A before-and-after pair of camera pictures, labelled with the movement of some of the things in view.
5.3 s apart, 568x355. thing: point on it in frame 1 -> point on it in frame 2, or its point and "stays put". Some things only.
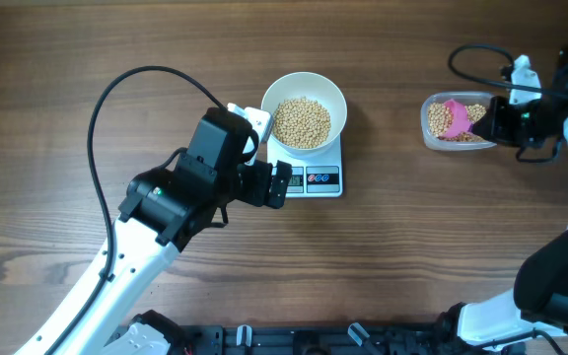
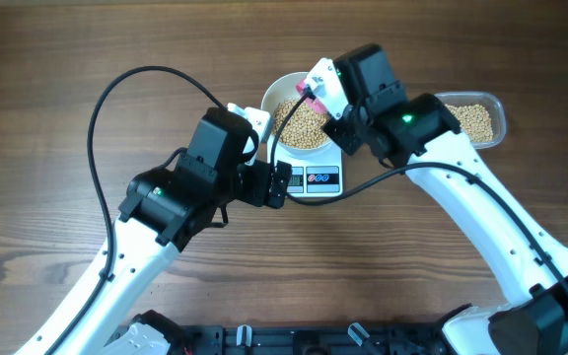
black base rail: x=371 y=339 stays put
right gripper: x=491 y=125 -> x=339 y=136
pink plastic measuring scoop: x=460 y=121 -> x=315 y=104
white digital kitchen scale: x=312 y=177 stays put
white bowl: x=309 y=111 stays put
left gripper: x=258 y=195 stays put
